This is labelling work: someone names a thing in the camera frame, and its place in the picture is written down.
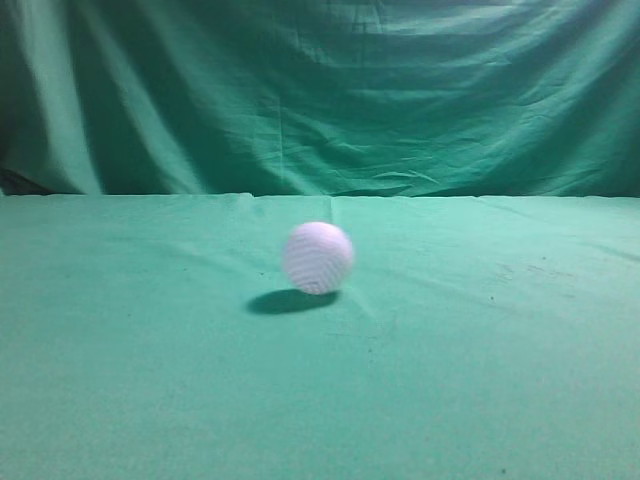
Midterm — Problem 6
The white dimpled golf ball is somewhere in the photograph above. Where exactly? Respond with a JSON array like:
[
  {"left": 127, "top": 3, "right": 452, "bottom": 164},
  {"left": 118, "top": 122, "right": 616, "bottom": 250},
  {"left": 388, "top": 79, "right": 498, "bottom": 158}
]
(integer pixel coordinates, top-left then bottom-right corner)
[{"left": 282, "top": 221, "right": 355, "bottom": 295}]

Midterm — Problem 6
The green backdrop curtain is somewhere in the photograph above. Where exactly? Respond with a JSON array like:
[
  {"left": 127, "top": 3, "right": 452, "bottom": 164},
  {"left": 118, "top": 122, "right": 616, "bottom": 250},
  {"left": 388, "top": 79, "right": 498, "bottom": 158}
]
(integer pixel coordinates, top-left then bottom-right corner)
[{"left": 1, "top": 1, "right": 639, "bottom": 197}]

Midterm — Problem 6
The green table cloth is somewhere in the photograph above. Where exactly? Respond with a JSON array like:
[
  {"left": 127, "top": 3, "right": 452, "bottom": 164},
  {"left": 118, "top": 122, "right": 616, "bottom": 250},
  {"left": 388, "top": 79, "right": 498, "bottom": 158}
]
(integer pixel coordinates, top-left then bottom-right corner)
[{"left": 1, "top": 194, "right": 639, "bottom": 479}]

